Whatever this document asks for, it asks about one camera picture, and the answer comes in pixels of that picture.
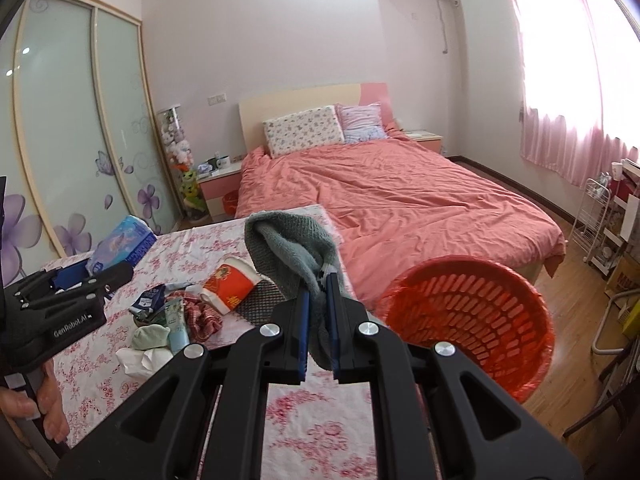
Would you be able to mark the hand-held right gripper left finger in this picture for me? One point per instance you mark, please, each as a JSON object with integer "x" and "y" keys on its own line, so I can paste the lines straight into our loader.
{"x": 303, "y": 332}

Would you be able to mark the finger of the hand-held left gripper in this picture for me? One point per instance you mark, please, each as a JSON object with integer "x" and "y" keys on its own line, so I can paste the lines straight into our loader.
{"x": 65, "y": 280}
{"x": 112, "y": 277}

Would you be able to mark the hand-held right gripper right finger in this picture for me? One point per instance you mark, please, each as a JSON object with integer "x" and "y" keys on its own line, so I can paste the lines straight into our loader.
{"x": 334, "y": 332}

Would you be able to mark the pale green face mask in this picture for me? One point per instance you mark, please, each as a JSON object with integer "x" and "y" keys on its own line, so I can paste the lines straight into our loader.
{"x": 150, "y": 336}

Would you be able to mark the grey towel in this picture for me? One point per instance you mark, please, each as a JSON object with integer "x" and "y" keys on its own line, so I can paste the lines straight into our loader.
{"x": 287, "y": 250}

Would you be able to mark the red paper cup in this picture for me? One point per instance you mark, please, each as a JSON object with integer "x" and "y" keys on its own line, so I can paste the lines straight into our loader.
{"x": 232, "y": 285}

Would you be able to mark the red checked cloth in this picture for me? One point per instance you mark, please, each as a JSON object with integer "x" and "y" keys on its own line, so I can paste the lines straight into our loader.
{"x": 202, "y": 317}

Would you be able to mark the red plastic laundry basket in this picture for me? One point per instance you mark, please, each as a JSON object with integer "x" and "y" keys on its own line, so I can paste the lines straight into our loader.
{"x": 480, "y": 320}

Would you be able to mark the person's left hand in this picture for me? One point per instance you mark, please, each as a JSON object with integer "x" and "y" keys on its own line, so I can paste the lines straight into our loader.
{"x": 52, "y": 400}

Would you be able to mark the blue tissue pack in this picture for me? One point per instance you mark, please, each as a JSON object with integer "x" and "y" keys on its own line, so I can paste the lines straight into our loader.
{"x": 122, "y": 245}

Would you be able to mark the small blue packet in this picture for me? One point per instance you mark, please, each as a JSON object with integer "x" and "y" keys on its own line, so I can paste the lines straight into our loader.
{"x": 147, "y": 300}

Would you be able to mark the dark mesh pouch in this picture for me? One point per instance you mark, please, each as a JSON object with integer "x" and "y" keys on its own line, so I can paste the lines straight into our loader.
{"x": 260, "y": 302}

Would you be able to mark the pink floral tablecloth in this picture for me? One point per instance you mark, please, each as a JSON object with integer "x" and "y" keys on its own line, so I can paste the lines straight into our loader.
{"x": 165, "y": 255}

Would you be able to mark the green cosmetic tube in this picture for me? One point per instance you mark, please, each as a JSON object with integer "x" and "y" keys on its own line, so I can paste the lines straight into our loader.
{"x": 177, "y": 327}

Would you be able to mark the white crumpled tissue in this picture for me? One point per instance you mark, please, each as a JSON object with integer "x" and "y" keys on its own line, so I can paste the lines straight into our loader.
{"x": 142, "y": 360}

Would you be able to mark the clear tube of plush toys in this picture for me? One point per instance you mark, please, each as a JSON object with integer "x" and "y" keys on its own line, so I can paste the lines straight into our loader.
{"x": 180, "y": 160}

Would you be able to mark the pink nightstand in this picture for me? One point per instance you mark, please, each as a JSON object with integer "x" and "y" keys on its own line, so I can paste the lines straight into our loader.
{"x": 217, "y": 187}

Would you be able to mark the small red bin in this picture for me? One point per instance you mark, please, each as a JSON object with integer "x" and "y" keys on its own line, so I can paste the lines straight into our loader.
{"x": 231, "y": 204}

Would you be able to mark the bed with salmon cover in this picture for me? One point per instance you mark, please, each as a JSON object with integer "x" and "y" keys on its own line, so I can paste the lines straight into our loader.
{"x": 400, "y": 200}

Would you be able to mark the wardrobe with flower glass doors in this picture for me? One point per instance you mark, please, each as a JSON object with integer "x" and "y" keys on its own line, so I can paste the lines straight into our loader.
{"x": 75, "y": 110}

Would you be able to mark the white floral pillow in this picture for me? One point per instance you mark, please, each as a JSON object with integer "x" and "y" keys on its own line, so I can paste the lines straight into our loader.
{"x": 302, "y": 130}

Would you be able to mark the pink striped pillow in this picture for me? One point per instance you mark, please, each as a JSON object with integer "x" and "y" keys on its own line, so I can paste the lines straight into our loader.
{"x": 361, "y": 122}

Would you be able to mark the pale nightstand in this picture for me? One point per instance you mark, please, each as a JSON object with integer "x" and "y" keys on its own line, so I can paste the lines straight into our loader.
{"x": 425, "y": 139}

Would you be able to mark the wooden headboard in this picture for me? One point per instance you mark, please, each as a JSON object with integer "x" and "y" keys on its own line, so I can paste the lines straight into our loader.
{"x": 300, "y": 97}

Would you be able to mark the yellow box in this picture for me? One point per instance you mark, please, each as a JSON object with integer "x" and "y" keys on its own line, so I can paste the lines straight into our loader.
{"x": 631, "y": 317}

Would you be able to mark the white storage trolley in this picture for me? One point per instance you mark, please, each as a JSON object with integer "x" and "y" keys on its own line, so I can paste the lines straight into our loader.
{"x": 622, "y": 220}

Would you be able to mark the white air conditioner pipe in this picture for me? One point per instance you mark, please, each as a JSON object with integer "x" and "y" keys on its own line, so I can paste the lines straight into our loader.
{"x": 445, "y": 25}

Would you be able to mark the pink curtain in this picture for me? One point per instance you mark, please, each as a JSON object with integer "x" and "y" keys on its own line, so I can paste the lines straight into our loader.
{"x": 575, "y": 85}

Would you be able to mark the white wall socket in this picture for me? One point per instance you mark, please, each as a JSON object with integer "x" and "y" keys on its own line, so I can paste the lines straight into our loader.
{"x": 218, "y": 99}

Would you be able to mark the white tube chair frame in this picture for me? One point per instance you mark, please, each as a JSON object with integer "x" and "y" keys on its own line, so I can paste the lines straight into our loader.
{"x": 602, "y": 325}

